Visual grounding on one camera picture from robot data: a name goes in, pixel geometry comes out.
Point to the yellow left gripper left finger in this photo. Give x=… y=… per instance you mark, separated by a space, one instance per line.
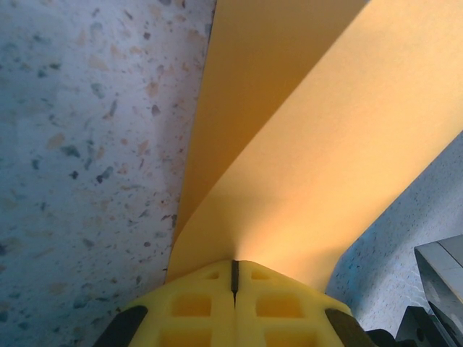
x=188 y=311

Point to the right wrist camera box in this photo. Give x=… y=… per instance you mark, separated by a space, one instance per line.
x=441 y=274

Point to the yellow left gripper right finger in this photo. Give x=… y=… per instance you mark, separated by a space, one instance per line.
x=282 y=311

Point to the orange cloth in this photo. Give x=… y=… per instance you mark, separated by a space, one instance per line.
x=289 y=144

